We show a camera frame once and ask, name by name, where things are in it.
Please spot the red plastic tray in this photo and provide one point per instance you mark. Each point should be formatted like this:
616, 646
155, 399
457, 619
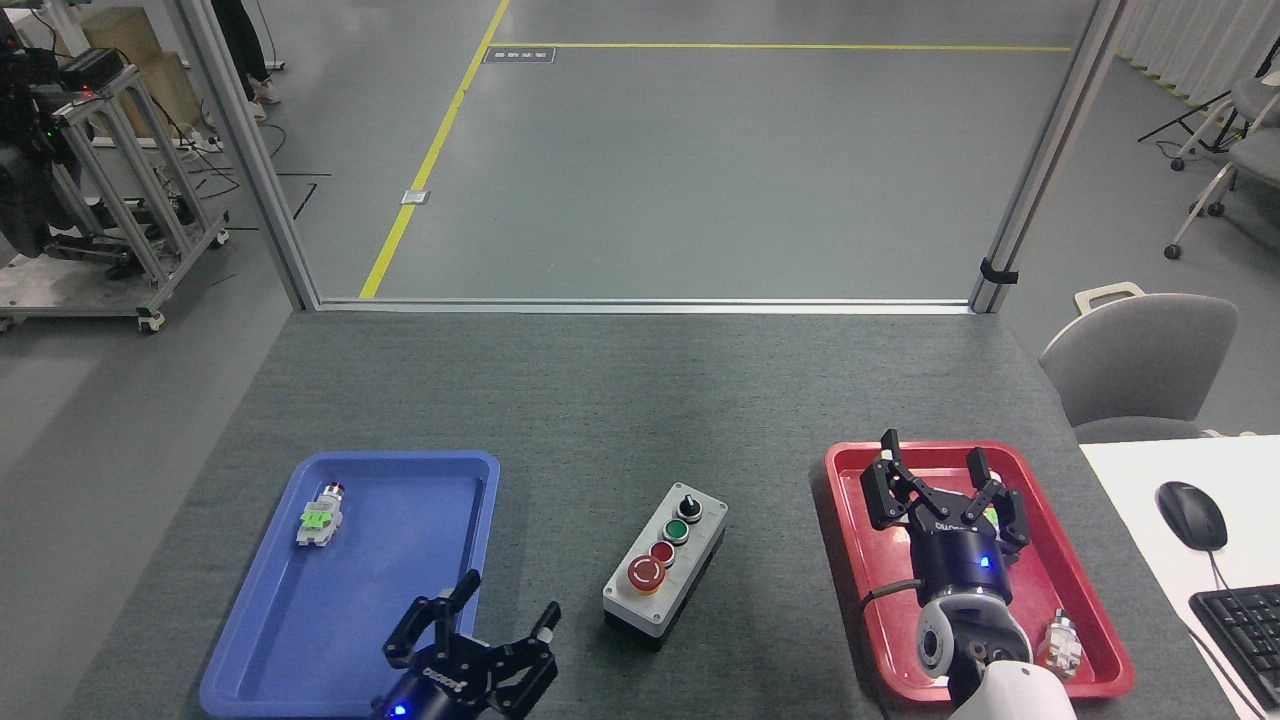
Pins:
1055, 560

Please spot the person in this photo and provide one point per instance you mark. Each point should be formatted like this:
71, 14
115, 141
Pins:
240, 50

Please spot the grey control box with buttons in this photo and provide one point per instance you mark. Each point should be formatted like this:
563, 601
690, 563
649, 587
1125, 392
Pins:
706, 512

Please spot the small switch with green block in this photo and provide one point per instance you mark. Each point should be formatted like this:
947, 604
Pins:
320, 518

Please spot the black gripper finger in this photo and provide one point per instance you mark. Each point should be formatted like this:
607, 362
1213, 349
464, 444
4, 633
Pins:
1010, 520
525, 665
425, 635
882, 500

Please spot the cardboard box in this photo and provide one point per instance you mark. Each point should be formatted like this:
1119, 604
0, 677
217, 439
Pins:
140, 60

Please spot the silver aluminium post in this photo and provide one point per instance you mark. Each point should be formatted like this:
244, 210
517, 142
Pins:
250, 160
1050, 150

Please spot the aluminium frame cart on wheels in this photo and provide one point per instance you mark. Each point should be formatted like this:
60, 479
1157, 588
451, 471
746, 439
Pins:
130, 200

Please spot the grey chair with white legs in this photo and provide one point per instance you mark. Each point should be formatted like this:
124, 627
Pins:
1255, 100
1250, 160

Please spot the grey office chair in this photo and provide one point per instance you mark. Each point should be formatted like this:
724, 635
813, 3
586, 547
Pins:
1140, 365

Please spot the black tripod stand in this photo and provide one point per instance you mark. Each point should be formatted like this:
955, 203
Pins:
1185, 118

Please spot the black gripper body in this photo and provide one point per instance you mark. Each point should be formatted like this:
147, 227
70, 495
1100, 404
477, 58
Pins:
955, 560
440, 695

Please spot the blue plastic tray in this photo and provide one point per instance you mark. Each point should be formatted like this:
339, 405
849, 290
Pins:
400, 540

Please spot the black machine on cart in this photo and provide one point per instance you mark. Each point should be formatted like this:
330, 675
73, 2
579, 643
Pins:
25, 190

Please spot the black clip on post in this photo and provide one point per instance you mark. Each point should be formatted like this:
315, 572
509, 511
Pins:
997, 271

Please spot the silver aluminium rail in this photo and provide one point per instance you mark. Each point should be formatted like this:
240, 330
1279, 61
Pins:
640, 305

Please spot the dark floor label plate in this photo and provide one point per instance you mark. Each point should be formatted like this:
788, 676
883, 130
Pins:
519, 55

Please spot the small metal floor plate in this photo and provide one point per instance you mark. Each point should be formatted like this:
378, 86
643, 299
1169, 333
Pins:
415, 197

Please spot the black computer mouse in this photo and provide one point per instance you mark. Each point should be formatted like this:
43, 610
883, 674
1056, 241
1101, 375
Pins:
1192, 515

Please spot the white curtain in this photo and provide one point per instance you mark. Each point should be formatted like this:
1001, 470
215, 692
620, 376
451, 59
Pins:
1210, 45

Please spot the black keyboard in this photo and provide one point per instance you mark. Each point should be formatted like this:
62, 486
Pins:
1245, 630

